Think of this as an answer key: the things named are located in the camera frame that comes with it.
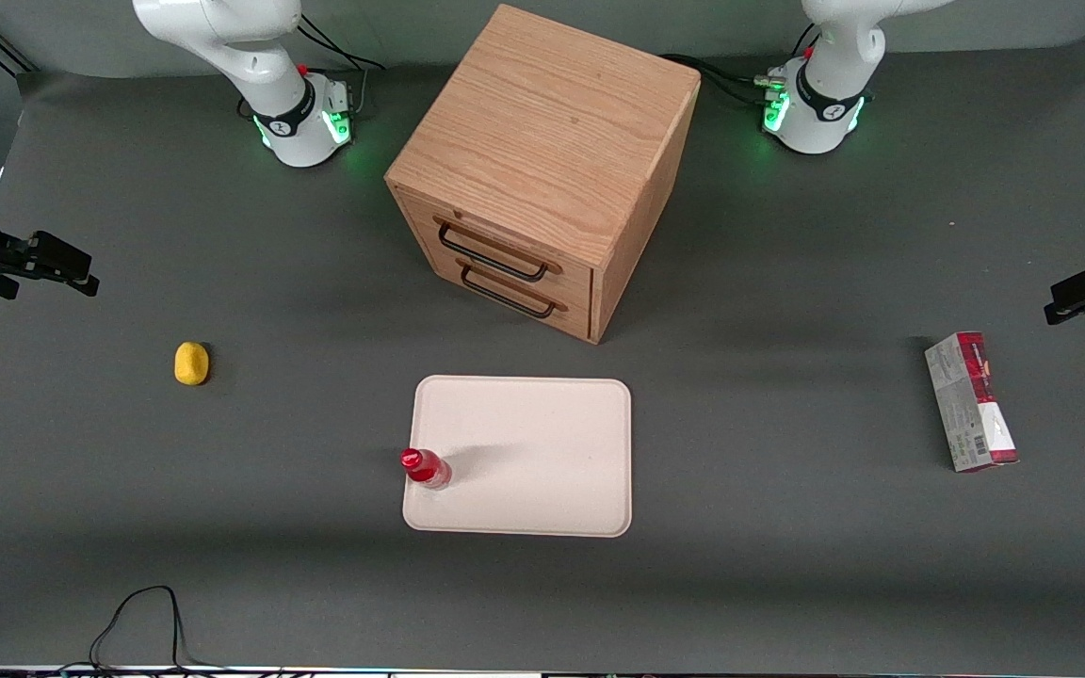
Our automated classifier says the red coke bottle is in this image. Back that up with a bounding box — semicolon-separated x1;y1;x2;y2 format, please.
400;448;453;492

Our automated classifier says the cream plastic tray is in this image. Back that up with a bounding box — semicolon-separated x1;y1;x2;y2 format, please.
402;375;633;539

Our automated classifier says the grey and red carton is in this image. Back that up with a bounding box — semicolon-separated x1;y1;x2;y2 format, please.
924;331;1020;473

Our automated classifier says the yellow lemon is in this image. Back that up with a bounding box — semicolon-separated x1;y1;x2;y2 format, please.
173;342;211;387

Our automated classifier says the wooden drawer front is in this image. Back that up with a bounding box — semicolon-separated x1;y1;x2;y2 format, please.
418;247;594;343
397;191;596;304

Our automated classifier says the wooden drawer cabinet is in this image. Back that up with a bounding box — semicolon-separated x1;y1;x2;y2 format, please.
384;3;702;346

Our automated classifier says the thin black looped cable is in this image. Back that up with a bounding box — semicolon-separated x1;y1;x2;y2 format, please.
57;585;289;677

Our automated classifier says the black right arm base cable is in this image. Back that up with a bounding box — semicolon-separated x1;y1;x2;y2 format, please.
296;13;389;119

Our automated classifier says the black arm base cable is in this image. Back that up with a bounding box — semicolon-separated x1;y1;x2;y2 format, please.
660;24;822;106
296;13;389;119

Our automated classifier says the black wire drawer handle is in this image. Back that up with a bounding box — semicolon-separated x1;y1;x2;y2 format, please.
434;218;564;283
457;258;570;319

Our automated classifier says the black left arm base cable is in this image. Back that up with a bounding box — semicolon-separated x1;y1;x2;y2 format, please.
660;24;822;106

